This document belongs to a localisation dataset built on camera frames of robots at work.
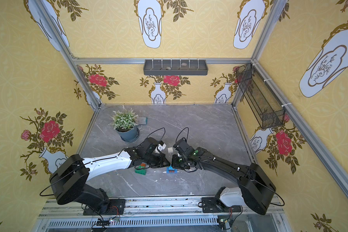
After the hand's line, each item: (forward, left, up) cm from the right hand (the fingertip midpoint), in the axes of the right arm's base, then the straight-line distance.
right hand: (172, 169), depth 81 cm
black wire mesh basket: (+32, -53, +20) cm, 65 cm away
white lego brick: (+14, +3, -3) cm, 14 cm away
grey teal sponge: (+38, +25, -4) cm, 46 cm away
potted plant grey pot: (+22, +30, +11) cm, 39 cm away
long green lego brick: (-1, +19, -3) cm, 19 cm away
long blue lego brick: (0, +2, -3) cm, 3 cm away
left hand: (+1, +1, +1) cm, 2 cm away
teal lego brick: (0, +1, +2) cm, 2 cm away
